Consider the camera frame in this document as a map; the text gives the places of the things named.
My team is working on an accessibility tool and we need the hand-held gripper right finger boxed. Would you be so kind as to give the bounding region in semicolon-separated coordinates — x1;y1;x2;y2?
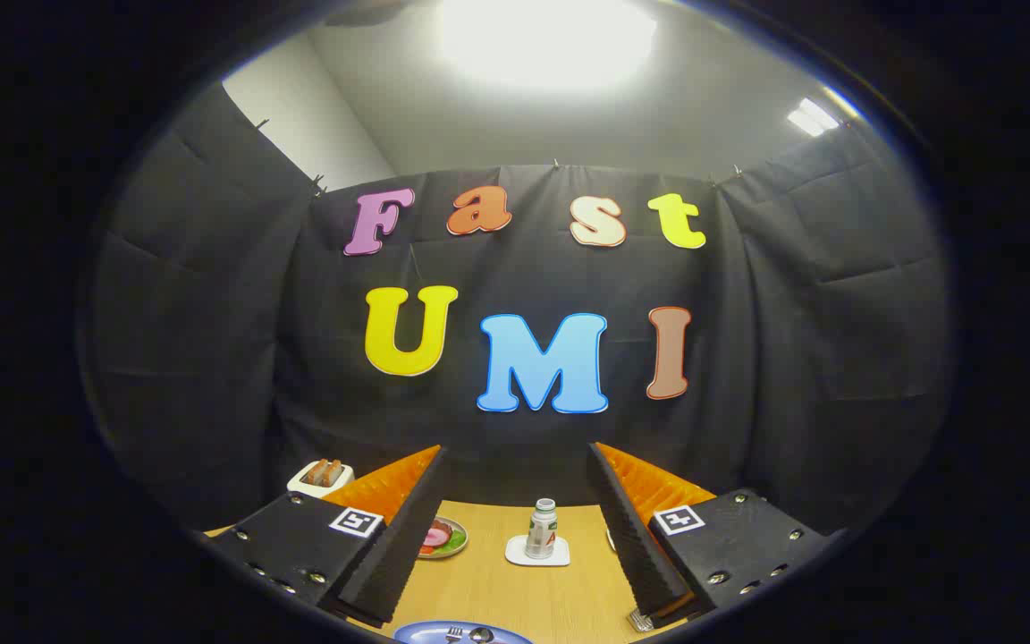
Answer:
587;441;848;632

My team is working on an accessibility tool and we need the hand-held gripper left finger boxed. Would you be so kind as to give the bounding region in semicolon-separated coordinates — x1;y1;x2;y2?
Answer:
207;445;449;630

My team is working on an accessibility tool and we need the small plate with food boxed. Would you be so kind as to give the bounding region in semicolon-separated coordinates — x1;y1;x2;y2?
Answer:
417;517;469;560

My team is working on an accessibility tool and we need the blue plate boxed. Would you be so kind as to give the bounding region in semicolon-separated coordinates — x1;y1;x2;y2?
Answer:
393;621;534;644

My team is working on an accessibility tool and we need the small white bottle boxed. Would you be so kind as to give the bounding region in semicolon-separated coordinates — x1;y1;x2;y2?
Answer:
526;498;559;561

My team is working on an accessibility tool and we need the white square coaster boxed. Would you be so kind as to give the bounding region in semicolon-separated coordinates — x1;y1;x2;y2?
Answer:
504;534;571;568

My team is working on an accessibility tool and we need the small ceiling lamp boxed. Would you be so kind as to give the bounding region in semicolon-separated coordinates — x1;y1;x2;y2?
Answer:
788;97;840;138

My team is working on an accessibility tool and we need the large ceiling lamp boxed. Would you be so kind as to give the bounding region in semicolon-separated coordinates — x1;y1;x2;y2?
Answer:
435;0;659;90

